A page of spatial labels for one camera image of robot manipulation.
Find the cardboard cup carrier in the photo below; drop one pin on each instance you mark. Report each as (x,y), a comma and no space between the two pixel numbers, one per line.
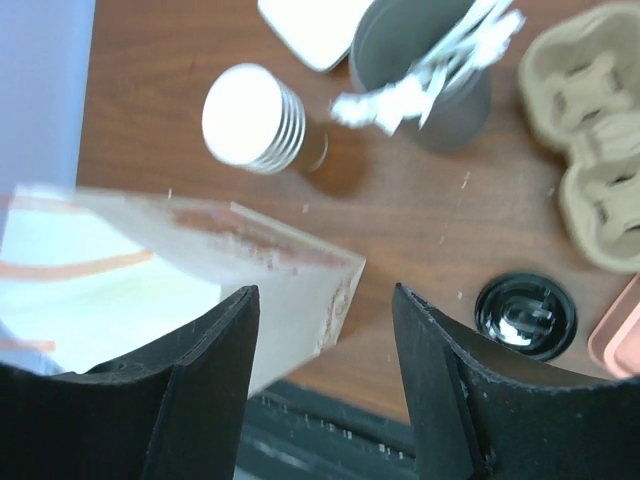
(579,82)

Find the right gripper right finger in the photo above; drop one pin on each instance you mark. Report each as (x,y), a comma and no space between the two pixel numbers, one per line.
(479,410)

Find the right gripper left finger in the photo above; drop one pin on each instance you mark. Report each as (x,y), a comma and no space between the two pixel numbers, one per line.
(171,409)

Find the beige paper takeout bag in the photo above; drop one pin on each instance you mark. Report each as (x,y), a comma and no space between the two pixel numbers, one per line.
(89,275)

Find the white oblong tray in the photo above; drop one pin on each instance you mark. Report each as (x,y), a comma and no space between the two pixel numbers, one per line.
(318,32)

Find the salmon pink tray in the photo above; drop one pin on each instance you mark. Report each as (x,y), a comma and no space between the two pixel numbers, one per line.
(614,342)

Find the grey cylindrical holder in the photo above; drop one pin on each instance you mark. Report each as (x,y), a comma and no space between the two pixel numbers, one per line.
(390,37)

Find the stack of paper cups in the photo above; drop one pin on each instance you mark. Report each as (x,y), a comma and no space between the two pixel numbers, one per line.
(251,120)

